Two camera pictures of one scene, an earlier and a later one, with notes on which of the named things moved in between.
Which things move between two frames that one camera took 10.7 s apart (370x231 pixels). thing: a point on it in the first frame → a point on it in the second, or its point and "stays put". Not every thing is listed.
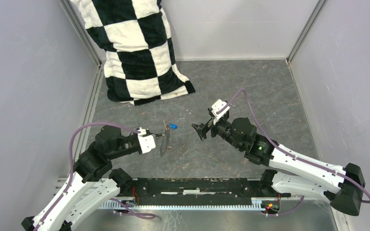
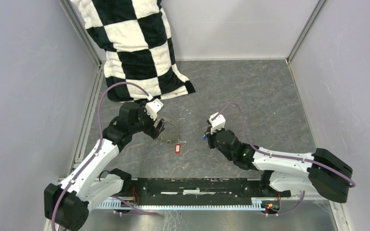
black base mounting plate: [163, 190] stays put
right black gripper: [202, 130] → [210, 136]
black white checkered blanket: [139, 64] stays put
